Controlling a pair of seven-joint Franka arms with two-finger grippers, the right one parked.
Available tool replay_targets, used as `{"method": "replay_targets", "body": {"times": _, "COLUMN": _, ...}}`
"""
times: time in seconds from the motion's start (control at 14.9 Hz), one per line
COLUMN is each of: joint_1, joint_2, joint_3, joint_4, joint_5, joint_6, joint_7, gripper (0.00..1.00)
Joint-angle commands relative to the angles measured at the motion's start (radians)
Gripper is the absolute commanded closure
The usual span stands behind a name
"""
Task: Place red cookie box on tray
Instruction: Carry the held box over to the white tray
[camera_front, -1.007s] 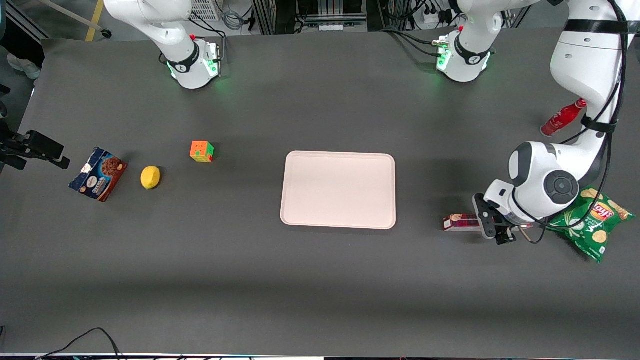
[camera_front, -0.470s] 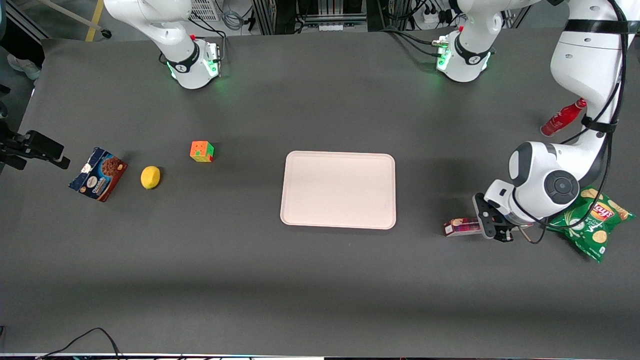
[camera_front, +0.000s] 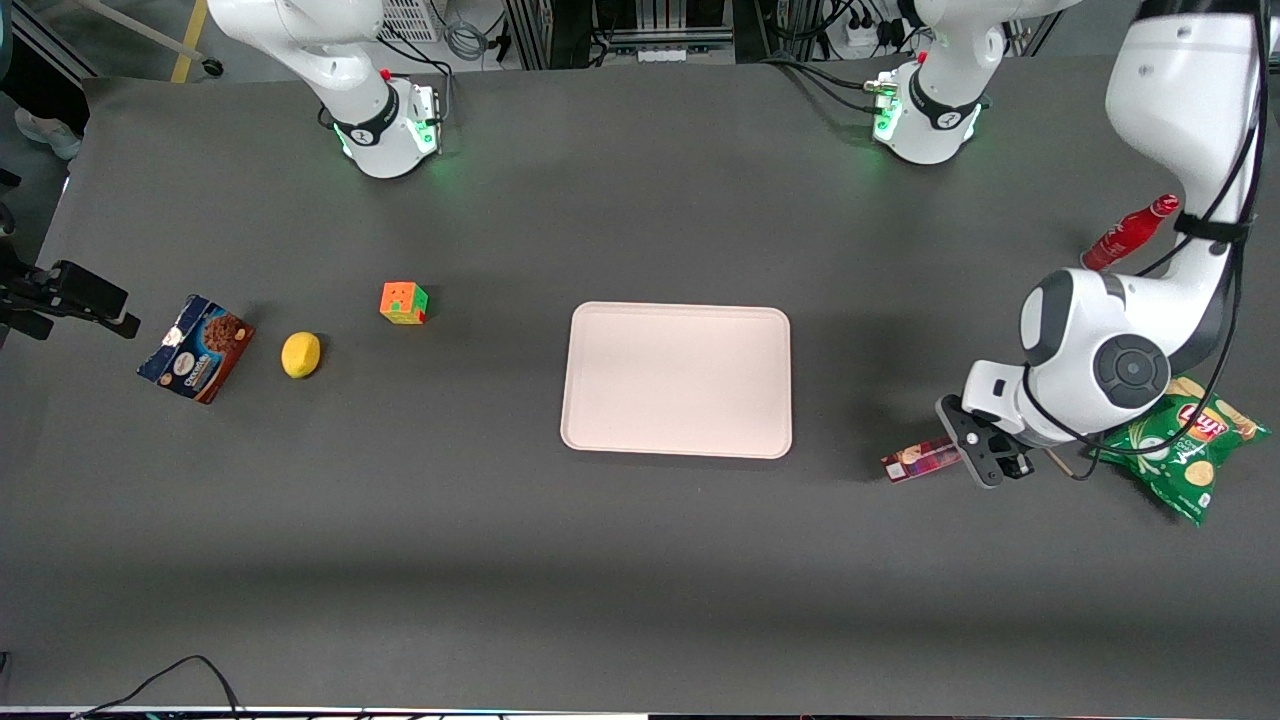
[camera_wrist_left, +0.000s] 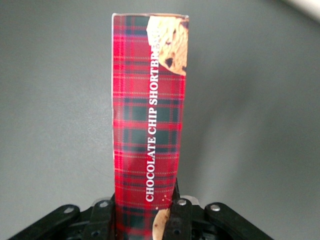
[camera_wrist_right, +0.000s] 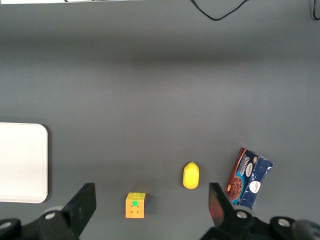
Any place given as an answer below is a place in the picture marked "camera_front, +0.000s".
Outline black cable at table edge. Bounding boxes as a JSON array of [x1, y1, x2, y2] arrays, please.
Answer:
[[68, 655, 244, 720]]

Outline pale pink plastic tray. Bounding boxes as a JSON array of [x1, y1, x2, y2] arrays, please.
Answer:
[[559, 301, 794, 460]]

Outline red cola bottle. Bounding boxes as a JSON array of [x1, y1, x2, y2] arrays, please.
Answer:
[[1080, 194, 1182, 273]]

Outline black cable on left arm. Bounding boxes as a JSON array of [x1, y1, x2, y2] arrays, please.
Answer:
[[1018, 60, 1271, 483]]

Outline white perforated panel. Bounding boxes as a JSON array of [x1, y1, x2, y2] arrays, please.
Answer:
[[378, 0, 443, 44]]

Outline grey coiled cable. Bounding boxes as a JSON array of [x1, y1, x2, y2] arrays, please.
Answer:
[[440, 0, 493, 63]]

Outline colourful Rubik's cube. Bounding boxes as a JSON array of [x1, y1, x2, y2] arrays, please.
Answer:
[[379, 281, 431, 327]]

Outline red cookie box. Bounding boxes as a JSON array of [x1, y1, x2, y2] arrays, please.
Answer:
[[881, 434, 1075, 485]]

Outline aluminium profile frame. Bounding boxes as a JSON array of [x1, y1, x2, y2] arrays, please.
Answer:
[[503, 0, 791, 71]]

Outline blue chocolate cookie box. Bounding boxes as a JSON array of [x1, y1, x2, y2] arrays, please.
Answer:
[[136, 294, 257, 406]]

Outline green Lay's chips bag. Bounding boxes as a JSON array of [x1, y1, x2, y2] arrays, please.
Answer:
[[1088, 376, 1273, 528]]

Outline black cables at left arm base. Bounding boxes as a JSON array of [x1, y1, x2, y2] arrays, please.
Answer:
[[758, 52, 885, 117]]

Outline yellow lemon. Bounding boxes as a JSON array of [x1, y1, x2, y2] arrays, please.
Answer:
[[280, 331, 323, 381]]

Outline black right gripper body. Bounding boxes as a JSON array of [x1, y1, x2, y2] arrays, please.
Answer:
[[0, 236, 57, 343]]

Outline light grey shoe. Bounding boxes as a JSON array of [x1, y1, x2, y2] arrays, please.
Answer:
[[12, 106, 83, 161]]

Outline white power strip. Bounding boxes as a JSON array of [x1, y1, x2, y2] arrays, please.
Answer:
[[843, 8, 906, 53]]

